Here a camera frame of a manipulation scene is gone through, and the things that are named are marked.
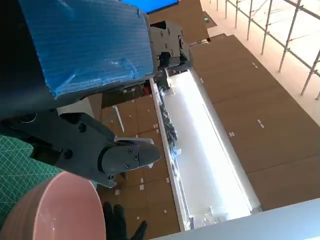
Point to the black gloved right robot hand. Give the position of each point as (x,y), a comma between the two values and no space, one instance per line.
(117,225)

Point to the bare left hand blue tape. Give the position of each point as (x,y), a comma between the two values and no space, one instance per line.
(87,45)

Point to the pink bowl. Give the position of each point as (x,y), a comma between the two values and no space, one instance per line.
(62,212)

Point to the blue lit screen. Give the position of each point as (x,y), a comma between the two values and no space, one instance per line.
(160,5)

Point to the green cutting mat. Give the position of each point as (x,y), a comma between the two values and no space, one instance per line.
(15,175)

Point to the brown wall cupboards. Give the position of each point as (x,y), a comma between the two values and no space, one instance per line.
(250,112)

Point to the white metal scaffold frame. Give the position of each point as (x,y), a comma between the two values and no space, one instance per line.
(265,25)

